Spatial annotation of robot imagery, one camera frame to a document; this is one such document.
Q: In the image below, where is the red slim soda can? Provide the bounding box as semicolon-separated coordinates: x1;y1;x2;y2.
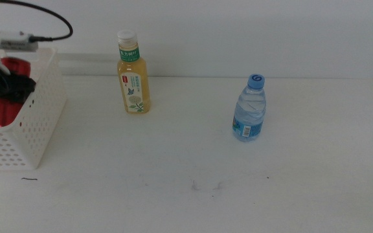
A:
0;56;32;128

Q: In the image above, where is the yellow tea bottle green label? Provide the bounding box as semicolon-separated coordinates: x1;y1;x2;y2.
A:
117;29;152;115

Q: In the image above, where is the small water bottle blue cap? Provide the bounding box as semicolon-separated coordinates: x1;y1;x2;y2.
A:
231;73;267;143

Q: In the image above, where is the white perforated plastic basket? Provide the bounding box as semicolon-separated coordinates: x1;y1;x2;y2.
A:
0;47;68;171

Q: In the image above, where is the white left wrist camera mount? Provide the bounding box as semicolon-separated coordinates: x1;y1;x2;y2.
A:
0;29;40;53

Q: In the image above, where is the black left camera cable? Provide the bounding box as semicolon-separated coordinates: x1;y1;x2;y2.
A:
0;0;74;43

